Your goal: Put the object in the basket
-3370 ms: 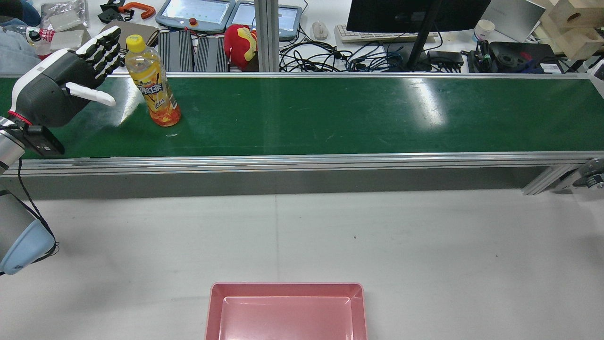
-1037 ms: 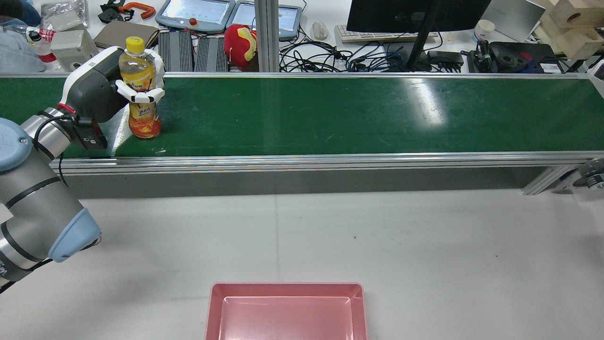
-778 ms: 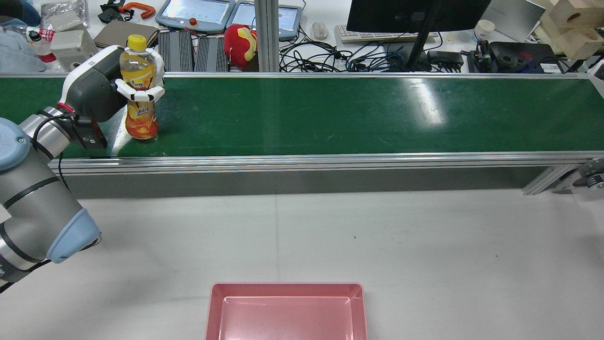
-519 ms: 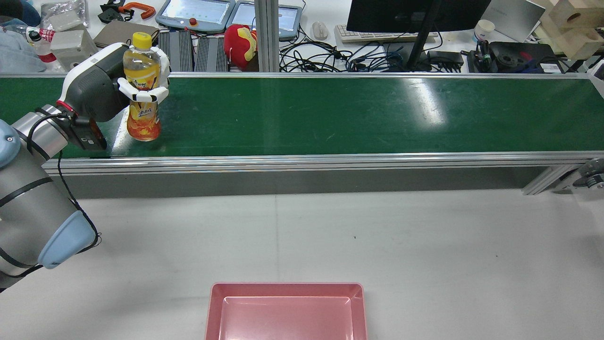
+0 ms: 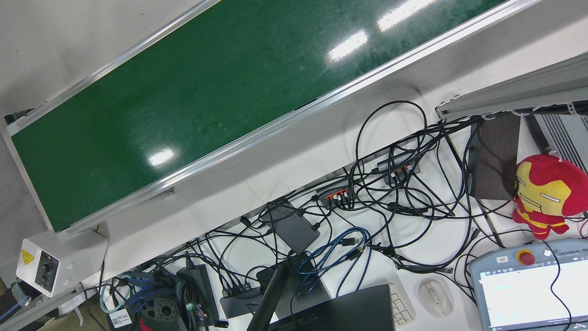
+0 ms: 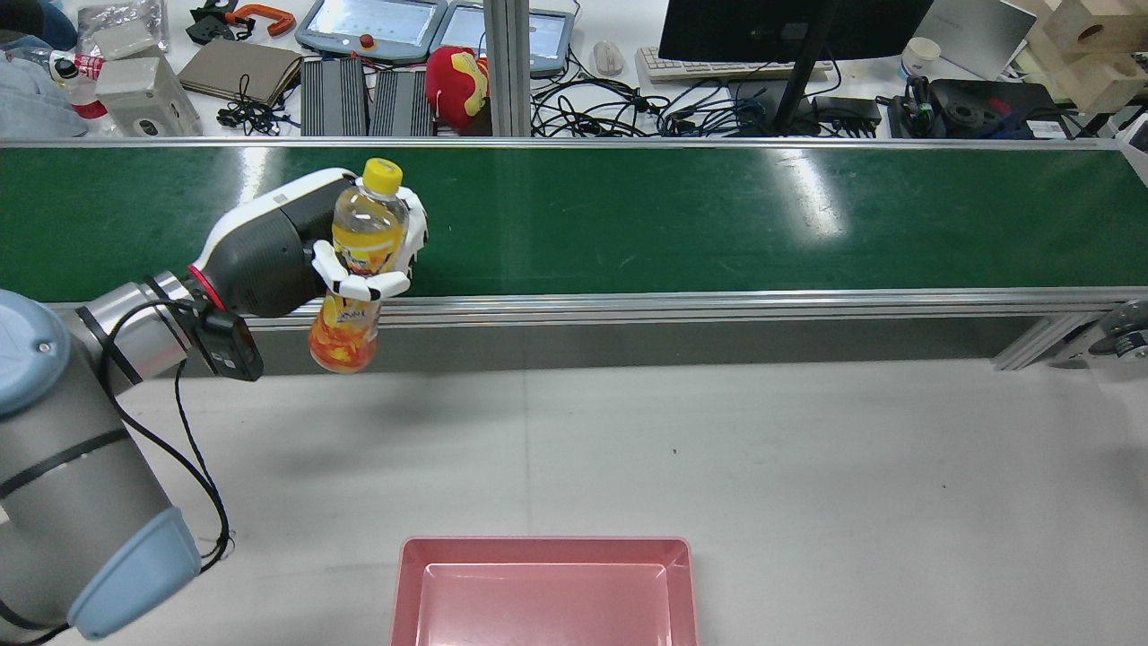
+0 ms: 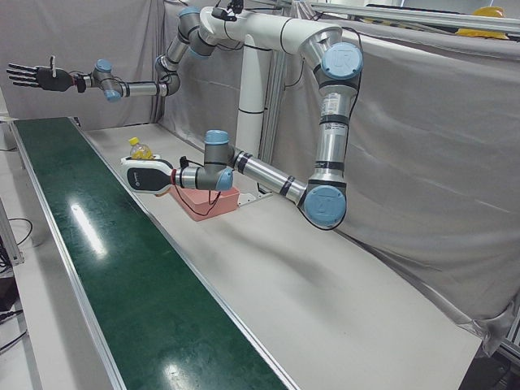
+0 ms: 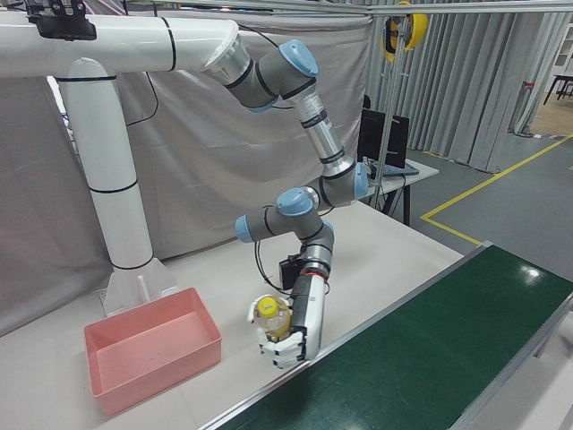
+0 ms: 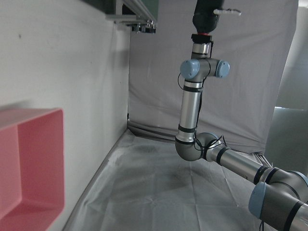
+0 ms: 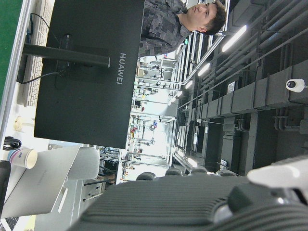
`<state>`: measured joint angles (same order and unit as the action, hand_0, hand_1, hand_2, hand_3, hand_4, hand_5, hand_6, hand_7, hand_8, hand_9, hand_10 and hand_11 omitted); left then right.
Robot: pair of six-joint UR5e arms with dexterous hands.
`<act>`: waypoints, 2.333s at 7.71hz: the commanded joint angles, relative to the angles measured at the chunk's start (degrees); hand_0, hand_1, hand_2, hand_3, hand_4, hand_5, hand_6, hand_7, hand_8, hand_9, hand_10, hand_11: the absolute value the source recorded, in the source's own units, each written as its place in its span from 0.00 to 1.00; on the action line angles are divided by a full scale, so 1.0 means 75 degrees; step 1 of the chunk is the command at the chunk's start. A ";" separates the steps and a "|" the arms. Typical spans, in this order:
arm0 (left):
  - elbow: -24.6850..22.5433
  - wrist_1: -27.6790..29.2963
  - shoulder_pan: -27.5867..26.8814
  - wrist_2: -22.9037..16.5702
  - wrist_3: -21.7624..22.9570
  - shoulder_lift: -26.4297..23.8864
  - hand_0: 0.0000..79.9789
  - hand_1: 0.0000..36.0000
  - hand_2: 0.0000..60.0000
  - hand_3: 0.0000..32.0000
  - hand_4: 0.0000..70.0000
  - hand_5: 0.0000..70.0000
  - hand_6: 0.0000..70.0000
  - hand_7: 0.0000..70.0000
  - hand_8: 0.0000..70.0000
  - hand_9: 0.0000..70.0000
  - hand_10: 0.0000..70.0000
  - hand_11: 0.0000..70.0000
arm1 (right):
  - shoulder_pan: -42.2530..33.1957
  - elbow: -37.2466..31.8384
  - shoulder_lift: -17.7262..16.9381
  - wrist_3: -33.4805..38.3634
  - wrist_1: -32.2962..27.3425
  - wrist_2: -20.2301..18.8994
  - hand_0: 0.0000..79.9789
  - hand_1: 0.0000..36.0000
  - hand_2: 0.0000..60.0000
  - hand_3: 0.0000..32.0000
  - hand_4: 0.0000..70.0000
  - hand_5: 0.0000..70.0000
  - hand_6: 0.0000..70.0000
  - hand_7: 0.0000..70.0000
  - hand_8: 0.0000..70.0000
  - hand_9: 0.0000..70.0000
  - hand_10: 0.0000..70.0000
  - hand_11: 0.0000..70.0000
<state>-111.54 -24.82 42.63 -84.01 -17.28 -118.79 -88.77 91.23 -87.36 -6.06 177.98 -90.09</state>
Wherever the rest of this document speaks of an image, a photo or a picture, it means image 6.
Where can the green conveyor belt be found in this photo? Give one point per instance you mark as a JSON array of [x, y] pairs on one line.
[[628, 215]]

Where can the clear bottle red label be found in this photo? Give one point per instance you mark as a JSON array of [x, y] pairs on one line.
[[79, 85]]

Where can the wooden block with hole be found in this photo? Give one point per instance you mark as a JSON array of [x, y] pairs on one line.
[[1094, 81], [1090, 22]]

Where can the clear plastic bag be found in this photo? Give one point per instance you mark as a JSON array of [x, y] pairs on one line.
[[121, 27]]

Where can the black small tool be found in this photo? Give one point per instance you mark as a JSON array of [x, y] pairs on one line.
[[208, 22]]

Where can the silver laptop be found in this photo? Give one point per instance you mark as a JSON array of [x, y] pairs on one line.
[[982, 31]]

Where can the orange clamp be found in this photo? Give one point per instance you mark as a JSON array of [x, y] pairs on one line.
[[269, 16]]

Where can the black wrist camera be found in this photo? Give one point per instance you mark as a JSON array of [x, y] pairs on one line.
[[231, 345]]

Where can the aluminium conveyor side rail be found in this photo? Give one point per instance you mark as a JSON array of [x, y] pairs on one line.
[[717, 308]]

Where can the aluminium conveyor support strut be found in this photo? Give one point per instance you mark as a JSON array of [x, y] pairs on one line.
[[1040, 343]]

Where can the gray plastic box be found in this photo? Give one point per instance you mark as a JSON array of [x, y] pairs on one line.
[[143, 94]]

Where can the aluminium vertical post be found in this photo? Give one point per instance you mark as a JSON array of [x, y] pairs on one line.
[[507, 63]]

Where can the white paper cup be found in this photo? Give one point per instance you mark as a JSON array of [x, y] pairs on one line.
[[920, 56]]

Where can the red yellow plush toy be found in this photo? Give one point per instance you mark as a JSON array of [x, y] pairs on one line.
[[453, 85]]

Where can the gray computer mouse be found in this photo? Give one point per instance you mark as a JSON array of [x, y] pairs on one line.
[[608, 57]]

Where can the gray teach pendant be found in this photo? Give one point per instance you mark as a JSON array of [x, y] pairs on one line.
[[547, 40], [368, 27]]

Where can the blue denim cloth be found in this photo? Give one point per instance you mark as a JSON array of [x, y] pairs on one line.
[[36, 99]]

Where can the white keyboard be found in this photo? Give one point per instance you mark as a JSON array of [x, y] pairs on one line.
[[717, 67]]

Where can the black machine part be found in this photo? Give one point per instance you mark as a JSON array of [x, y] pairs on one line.
[[978, 108]]

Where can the black power strip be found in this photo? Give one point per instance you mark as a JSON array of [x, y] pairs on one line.
[[847, 112]]

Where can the black computer monitor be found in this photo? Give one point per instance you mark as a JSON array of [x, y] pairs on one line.
[[789, 27]]

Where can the brown notebook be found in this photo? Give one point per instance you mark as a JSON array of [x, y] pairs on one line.
[[238, 70]]

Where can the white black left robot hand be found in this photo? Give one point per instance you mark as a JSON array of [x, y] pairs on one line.
[[260, 256]]

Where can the pink plastic basket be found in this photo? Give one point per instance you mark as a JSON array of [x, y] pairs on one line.
[[547, 592]]

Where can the orange juice bottle yellow cap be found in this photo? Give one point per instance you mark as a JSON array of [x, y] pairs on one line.
[[368, 220]]

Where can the black finned box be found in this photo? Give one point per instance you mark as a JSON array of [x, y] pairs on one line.
[[402, 103], [334, 99]]

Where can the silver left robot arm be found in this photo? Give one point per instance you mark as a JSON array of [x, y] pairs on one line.
[[72, 484]]

